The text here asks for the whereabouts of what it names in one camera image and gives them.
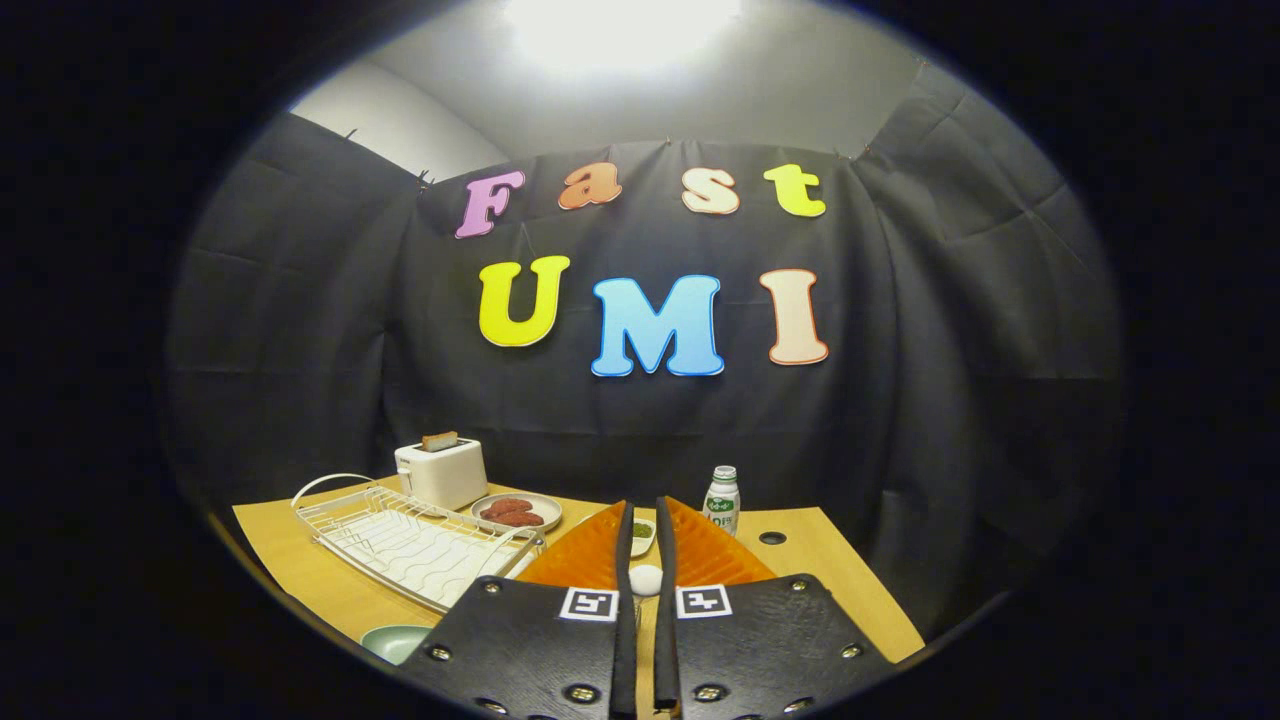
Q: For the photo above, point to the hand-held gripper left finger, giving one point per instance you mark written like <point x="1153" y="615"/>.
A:
<point x="625" y="650"/>

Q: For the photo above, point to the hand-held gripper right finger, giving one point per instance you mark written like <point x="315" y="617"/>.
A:
<point x="665" y="640"/>

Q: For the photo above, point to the pale green plate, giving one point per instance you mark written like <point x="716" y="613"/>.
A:
<point x="395" y="642"/>

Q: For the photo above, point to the beige oval plate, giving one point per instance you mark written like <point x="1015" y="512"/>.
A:
<point x="550" y="508"/>

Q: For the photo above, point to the white divided tray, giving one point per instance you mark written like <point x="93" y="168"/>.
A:
<point x="643" y="546"/>

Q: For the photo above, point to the white green-label drink bottle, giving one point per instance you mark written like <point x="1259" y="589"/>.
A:
<point x="722" y="500"/>

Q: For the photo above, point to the red sausage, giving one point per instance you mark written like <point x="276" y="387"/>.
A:
<point x="522" y="519"/>
<point x="505" y="506"/>

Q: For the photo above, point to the white toaster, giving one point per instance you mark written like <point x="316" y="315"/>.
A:
<point x="445" y="480"/>

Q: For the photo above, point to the toast slice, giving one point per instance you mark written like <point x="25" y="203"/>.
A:
<point x="440" y="441"/>

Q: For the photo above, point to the black backdrop cloth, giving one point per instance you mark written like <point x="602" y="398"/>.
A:
<point x="950" y="400"/>

